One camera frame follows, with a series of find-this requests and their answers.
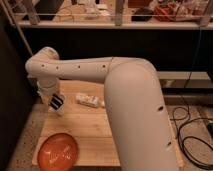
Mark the black striped gripper finger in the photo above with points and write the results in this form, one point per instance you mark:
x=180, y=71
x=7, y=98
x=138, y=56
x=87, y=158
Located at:
x=56, y=102

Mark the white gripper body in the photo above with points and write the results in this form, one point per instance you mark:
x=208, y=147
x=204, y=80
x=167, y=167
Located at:
x=46, y=89

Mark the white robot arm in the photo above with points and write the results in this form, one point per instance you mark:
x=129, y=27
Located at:
x=115, y=73

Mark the wooden board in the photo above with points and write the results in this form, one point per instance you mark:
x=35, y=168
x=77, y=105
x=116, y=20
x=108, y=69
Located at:
x=83, y=130

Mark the wooden shelf with railing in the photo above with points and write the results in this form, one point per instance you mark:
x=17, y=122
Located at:
x=101, y=14

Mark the black object on shelf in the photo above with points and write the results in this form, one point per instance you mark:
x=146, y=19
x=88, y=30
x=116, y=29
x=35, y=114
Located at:
x=142, y=15

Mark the red object on shelf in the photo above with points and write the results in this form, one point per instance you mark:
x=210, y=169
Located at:
x=172, y=12

